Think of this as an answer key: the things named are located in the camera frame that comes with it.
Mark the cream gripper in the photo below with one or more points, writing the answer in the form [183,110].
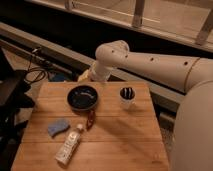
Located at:
[84,77]

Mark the dark ceramic bowl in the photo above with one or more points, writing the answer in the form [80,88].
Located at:
[82,98]

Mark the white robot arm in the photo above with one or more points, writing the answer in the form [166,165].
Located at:
[192,147]

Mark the red pocket knife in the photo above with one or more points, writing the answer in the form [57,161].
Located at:
[90,120]

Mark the white cup with utensils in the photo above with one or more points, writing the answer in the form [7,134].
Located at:
[127,95]

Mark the blue sponge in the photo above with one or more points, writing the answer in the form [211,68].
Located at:
[57,127]

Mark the clear plastic bottle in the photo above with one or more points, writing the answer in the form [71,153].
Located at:
[66,150]

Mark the black stand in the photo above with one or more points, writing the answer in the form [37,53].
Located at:
[13,97]

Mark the metal window railing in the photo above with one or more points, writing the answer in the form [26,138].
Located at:
[188,22]

